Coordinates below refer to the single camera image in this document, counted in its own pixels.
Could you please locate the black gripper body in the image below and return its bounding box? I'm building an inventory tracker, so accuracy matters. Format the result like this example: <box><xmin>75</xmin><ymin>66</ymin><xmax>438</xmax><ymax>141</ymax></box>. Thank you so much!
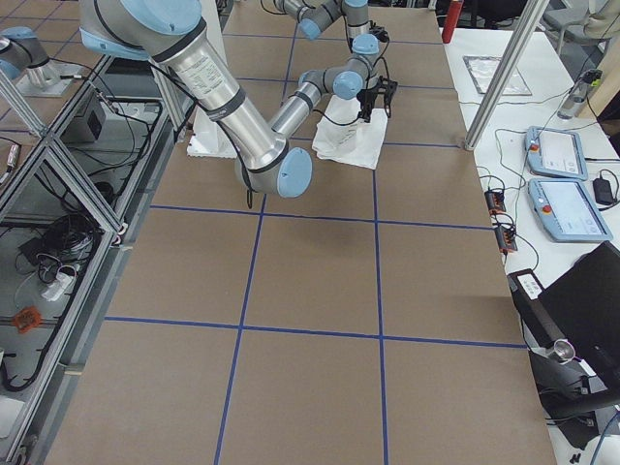
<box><xmin>356</xmin><ymin>89</ymin><xmax>378</xmax><ymax>122</ymax></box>

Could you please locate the white long sleeve printed shirt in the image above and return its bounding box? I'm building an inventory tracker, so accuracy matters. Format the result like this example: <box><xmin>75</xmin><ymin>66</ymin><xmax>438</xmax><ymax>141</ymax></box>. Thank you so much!
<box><xmin>312</xmin><ymin>95</ymin><xmax>388</xmax><ymax>170</ymax></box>

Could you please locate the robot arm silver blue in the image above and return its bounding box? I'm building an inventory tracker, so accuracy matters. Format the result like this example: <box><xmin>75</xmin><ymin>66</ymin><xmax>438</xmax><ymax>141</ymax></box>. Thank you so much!
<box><xmin>271</xmin><ymin>0</ymin><xmax>371</xmax><ymax>41</ymax></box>
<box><xmin>79</xmin><ymin>1</ymin><xmax>380</xmax><ymax>198</ymax></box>

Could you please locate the silver foil framed sheet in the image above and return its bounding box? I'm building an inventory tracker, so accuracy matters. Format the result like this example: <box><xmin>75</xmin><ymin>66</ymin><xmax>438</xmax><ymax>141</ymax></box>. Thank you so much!
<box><xmin>463</xmin><ymin>55</ymin><xmax>532</xmax><ymax>96</ymax></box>

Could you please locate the red cylinder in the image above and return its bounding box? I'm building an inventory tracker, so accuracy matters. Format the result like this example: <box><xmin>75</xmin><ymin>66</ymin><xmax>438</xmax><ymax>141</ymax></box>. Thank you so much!
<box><xmin>442</xmin><ymin>0</ymin><xmax>463</xmax><ymax>44</ymax></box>

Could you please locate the upper orange black connector box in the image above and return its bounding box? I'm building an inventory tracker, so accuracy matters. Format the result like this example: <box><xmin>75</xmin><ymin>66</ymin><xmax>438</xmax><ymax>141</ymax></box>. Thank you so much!
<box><xmin>484</xmin><ymin>190</ymin><xmax>506</xmax><ymax>215</ymax></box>

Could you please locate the orange black connector box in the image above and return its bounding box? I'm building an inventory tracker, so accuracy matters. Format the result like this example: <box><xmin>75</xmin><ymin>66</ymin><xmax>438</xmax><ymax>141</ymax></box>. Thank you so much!
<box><xmin>494</xmin><ymin>225</ymin><xmax>518</xmax><ymax>255</ymax></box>
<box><xmin>484</xmin><ymin>190</ymin><xmax>506</xmax><ymax>215</ymax></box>

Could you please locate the upper blue teach pendant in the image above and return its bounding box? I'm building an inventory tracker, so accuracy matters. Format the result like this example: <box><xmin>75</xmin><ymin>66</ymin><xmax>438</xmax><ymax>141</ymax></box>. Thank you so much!
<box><xmin>524</xmin><ymin>126</ymin><xmax>588</xmax><ymax>180</ymax></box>

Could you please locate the blue teach pendant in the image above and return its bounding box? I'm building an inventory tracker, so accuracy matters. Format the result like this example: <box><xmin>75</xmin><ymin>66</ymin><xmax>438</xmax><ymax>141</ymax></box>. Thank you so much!
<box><xmin>527</xmin><ymin>178</ymin><xmax>613</xmax><ymax>243</ymax></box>
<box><xmin>524</xmin><ymin>126</ymin><xmax>588</xmax><ymax>180</ymax></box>

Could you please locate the lower orange black connector box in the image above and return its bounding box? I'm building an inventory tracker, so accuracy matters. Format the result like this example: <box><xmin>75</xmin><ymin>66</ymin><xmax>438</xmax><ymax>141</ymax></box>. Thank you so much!
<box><xmin>494</xmin><ymin>225</ymin><xmax>518</xmax><ymax>255</ymax></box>

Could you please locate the clear water bottle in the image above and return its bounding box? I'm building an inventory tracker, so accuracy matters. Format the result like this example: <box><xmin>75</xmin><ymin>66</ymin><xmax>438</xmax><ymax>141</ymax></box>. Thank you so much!
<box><xmin>557</xmin><ymin>69</ymin><xmax>603</xmax><ymax>120</ymax></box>

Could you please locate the lower blue teach pendant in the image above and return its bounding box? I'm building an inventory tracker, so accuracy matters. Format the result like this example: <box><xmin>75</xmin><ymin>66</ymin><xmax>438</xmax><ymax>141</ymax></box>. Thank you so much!
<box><xmin>527</xmin><ymin>178</ymin><xmax>613</xmax><ymax>243</ymax></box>

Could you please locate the black power adapter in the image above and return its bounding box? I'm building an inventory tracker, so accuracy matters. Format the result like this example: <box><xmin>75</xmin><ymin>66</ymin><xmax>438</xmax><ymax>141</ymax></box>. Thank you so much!
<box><xmin>593</xmin><ymin>177</ymin><xmax>616</xmax><ymax>206</ymax></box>

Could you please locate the black laptop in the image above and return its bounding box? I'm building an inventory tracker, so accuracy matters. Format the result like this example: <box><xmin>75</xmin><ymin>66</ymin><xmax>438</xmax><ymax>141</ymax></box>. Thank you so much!
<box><xmin>508</xmin><ymin>241</ymin><xmax>619</xmax><ymax>388</ymax></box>

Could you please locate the silver metal cup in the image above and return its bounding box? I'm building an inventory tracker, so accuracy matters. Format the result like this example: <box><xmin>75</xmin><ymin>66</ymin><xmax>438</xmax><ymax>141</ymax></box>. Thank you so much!
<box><xmin>551</xmin><ymin>339</ymin><xmax>575</xmax><ymax>364</ymax></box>

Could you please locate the orange clamp part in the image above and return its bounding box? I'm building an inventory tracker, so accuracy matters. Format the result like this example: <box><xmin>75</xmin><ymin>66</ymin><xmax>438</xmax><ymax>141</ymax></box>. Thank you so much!
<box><xmin>12</xmin><ymin>306</ymin><xmax>42</xmax><ymax>334</ymax></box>

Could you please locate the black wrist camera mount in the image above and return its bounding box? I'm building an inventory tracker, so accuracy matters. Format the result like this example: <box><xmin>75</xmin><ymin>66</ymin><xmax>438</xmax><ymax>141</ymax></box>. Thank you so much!
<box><xmin>369</xmin><ymin>20</ymin><xmax>390</xmax><ymax>44</ymax></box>
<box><xmin>376</xmin><ymin>76</ymin><xmax>398</xmax><ymax>118</ymax></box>

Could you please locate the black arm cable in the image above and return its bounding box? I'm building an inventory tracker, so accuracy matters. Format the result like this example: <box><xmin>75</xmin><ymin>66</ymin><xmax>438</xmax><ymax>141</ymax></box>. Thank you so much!
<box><xmin>241</xmin><ymin>57</ymin><xmax>393</xmax><ymax>209</ymax></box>

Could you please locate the white camera post with base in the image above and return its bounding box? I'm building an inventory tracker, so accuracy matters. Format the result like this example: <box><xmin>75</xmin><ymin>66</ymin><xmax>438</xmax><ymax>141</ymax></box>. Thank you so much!
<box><xmin>187</xmin><ymin>0</ymin><xmax>236</xmax><ymax>159</ymax></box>

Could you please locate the aluminium frame post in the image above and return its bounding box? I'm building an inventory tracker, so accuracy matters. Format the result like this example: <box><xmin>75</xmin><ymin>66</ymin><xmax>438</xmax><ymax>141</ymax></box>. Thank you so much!
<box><xmin>464</xmin><ymin>0</ymin><xmax>549</xmax><ymax>151</ymax></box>

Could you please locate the aluminium lattice frame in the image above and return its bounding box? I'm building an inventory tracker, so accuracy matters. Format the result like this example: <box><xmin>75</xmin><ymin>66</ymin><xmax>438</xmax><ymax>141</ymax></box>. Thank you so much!
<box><xmin>0</xmin><ymin>0</ymin><xmax>200</xmax><ymax>465</ymax></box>

